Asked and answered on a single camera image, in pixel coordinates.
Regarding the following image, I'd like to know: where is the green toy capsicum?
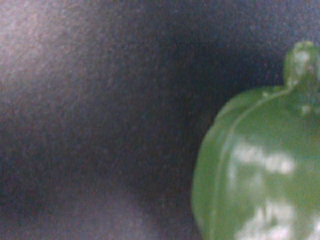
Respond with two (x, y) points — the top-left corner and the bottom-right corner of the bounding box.
(191, 41), (320, 240)

